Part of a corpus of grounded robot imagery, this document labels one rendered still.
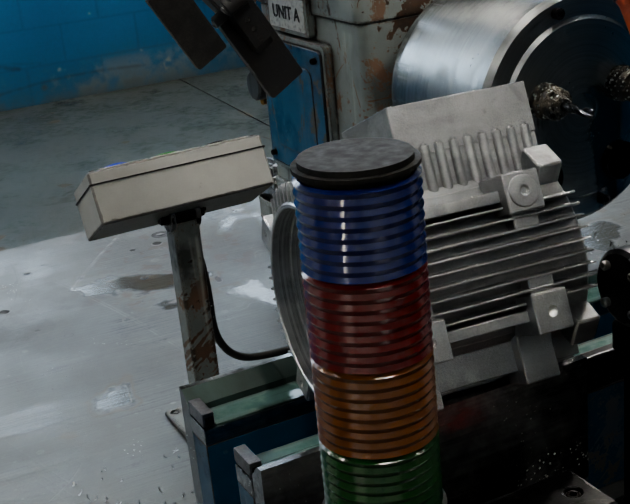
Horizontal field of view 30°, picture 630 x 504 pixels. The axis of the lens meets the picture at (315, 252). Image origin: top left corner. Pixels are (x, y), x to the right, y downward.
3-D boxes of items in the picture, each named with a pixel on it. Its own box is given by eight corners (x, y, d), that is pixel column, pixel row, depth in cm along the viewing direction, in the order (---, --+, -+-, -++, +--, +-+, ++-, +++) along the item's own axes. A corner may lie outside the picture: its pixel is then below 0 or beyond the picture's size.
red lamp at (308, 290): (392, 312, 61) (386, 230, 59) (458, 353, 56) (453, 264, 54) (288, 344, 59) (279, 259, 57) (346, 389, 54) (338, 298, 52)
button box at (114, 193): (253, 201, 118) (237, 151, 118) (276, 183, 111) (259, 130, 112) (87, 242, 111) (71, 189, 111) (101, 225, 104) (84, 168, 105)
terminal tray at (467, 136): (486, 188, 102) (466, 107, 102) (548, 169, 92) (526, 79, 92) (359, 217, 98) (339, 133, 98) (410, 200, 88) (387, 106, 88)
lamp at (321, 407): (398, 390, 63) (392, 312, 61) (462, 436, 58) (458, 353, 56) (297, 424, 60) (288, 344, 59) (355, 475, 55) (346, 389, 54)
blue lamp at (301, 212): (386, 230, 59) (379, 144, 58) (453, 264, 54) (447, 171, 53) (279, 259, 57) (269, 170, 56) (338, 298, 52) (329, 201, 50)
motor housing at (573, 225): (506, 362, 106) (455, 155, 106) (625, 360, 88) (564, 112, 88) (298, 421, 99) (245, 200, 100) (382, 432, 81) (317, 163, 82)
